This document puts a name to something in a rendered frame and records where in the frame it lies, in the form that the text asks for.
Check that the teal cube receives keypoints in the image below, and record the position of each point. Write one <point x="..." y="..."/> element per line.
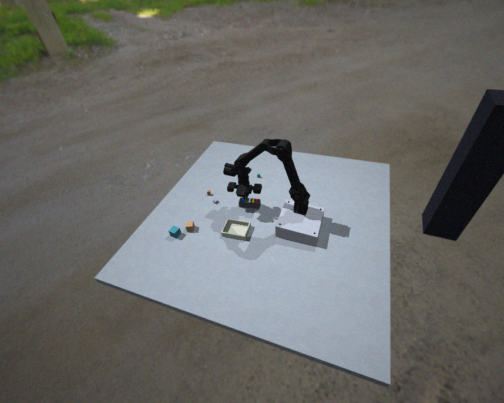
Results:
<point x="175" y="232"/>

